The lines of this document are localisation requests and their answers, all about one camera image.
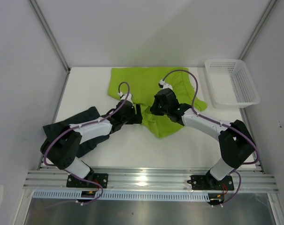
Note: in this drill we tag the white plastic basket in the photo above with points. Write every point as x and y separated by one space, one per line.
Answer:
230 84

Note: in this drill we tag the aluminium frame post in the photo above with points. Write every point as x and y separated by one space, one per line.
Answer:
269 9
50 36

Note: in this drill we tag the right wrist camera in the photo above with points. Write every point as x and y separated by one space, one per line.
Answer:
164 85

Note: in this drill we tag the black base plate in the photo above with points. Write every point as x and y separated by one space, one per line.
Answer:
89 181
200 181

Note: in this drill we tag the lime green shorts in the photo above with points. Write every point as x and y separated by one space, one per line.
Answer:
143 82

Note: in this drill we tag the dark navy shorts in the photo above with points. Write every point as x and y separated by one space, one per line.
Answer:
52 131

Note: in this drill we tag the right aluminium frame post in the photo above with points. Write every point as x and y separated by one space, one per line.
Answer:
269 9

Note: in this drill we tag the left aluminium frame post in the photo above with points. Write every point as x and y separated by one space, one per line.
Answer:
50 36

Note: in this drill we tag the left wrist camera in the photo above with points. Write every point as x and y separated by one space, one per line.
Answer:
126 96

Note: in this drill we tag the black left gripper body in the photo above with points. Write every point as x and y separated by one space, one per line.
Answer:
129 119

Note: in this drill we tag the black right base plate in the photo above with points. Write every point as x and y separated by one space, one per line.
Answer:
200 181

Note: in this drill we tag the aluminium mounting rail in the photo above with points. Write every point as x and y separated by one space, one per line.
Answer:
151 179

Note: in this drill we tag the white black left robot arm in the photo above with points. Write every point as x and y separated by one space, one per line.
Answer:
69 140

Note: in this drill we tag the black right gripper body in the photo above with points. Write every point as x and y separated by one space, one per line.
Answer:
158 108

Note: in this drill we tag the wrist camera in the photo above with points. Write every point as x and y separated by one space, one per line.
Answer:
126 96
164 85

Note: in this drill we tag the white slotted cable duct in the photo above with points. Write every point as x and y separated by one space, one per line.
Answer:
123 195

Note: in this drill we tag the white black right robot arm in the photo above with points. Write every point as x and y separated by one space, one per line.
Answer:
235 141

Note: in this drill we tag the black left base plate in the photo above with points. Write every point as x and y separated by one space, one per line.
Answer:
89 181

